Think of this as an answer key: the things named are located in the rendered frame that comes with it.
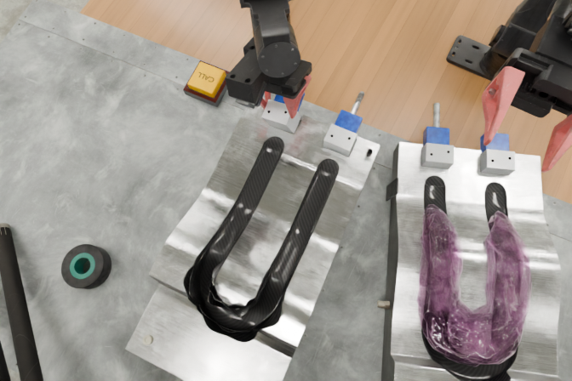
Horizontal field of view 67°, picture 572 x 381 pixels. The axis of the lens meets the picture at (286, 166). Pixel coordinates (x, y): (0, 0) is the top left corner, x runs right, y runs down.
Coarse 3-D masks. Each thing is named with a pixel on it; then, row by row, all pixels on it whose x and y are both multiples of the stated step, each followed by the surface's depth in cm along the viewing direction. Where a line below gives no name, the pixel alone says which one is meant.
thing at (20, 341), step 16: (0, 224) 84; (0, 240) 81; (0, 256) 80; (0, 272) 78; (16, 272) 79; (16, 288) 76; (16, 304) 74; (16, 320) 73; (16, 336) 71; (32, 336) 73; (16, 352) 70; (32, 352) 71; (32, 368) 69
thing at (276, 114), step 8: (280, 96) 78; (272, 104) 76; (280, 104) 76; (264, 112) 76; (272, 112) 76; (280, 112) 76; (288, 112) 75; (272, 120) 76; (280, 120) 75; (288, 120) 75; (296, 120) 79; (280, 128) 80; (288, 128) 77
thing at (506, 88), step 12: (504, 72) 45; (516, 72) 44; (492, 84) 48; (504, 84) 45; (516, 84) 44; (528, 84) 49; (492, 96) 49; (504, 96) 45; (516, 96) 49; (528, 96) 49; (492, 108) 49; (504, 108) 45; (528, 108) 49; (540, 108) 48; (492, 120) 48; (492, 132) 45
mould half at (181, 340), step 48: (240, 144) 80; (288, 144) 79; (288, 192) 77; (336, 192) 76; (192, 240) 71; (240, 240) 72; (336, 240) 74; (240, 288) 67; (288, 288) 68; (192, 336) 72; (288, 336) 65
